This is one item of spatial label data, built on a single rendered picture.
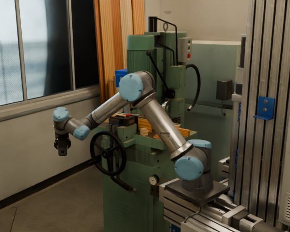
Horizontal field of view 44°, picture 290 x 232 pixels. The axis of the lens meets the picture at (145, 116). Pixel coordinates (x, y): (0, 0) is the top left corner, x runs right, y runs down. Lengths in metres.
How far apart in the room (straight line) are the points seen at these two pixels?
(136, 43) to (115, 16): 1.81
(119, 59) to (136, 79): 2.56
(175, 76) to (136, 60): 0.31
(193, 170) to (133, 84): 0.44
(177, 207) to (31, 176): 1.99
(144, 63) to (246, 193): 1.01
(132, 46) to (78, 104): 1.66
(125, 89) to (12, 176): 2.05
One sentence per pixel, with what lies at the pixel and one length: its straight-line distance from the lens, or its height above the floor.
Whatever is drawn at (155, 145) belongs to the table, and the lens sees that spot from 2.18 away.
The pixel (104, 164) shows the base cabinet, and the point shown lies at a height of 0.63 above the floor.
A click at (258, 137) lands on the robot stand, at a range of 1.65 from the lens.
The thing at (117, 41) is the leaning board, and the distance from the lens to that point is 4.03.
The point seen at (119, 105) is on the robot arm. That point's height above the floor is 1.19.
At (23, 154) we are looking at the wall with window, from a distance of 3.41.
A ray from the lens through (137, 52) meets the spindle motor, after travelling 2.25.
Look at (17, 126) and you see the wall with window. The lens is 3.30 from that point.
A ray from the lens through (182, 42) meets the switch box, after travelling 2.46.
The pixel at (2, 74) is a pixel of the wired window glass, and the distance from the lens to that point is 3.25.
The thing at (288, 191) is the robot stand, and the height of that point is 0.92.
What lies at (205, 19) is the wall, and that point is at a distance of 4.68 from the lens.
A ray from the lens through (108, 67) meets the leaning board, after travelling 3.85.
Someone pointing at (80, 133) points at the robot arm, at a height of 1.07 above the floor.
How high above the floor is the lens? 1.59
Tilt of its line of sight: 15 degrees down
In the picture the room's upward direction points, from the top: straight up
